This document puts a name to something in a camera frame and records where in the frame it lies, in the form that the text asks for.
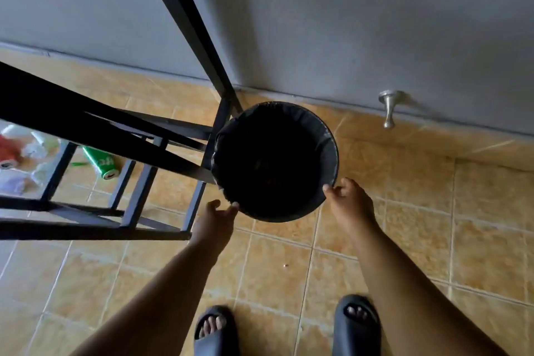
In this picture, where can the person's left hand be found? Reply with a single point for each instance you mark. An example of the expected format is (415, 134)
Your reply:
(212, 228)

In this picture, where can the person's right hand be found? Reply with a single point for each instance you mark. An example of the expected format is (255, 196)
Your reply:
(352, 207)

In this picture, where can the person's right thumb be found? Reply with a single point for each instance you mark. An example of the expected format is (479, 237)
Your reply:
(330, 190)

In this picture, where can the person's left thumb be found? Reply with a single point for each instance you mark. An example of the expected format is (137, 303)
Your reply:
(231, 209)

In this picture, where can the black lined round trash bin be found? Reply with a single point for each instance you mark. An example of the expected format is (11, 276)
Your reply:
(275, 159)

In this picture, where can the person's right forearm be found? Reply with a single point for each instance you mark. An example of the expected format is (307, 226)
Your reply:
(413, 305)

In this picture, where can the person's left forearm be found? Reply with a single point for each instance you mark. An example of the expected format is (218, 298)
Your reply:
(158, 305)

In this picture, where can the silver metal door stopper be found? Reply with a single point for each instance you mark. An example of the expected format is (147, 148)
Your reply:
(389, 107)

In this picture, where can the person's left foot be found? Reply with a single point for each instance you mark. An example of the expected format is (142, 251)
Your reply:
(212, 325)

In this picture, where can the person's foot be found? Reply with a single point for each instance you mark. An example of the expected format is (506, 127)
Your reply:
(358, 314)
(212, 325)

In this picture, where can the person's right foot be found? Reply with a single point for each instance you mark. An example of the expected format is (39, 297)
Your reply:
(358, 314)

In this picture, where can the dark grey left slipper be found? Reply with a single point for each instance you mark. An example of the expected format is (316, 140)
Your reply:
(219, 343)

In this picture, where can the dark grey slipper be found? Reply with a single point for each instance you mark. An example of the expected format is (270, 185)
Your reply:
(219, 343)
(354, 337)

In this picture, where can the green drink can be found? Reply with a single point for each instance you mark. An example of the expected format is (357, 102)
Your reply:
(100, 161)

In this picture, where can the dark grey right slipper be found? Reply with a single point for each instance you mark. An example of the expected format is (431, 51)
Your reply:
(354, 337)

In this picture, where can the small green plastic scrap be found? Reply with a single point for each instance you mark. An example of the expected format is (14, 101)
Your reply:
(79, 164)

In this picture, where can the crumpled white tissue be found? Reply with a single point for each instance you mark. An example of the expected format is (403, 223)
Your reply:
(35, 145)

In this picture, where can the crumpled white plastic bag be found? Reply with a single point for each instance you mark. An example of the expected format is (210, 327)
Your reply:
(12, 182)

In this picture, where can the red drink can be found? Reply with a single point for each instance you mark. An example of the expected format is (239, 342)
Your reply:
(7, 153)

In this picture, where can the black metal table frame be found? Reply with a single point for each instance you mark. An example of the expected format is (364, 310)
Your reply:
(62, 118)

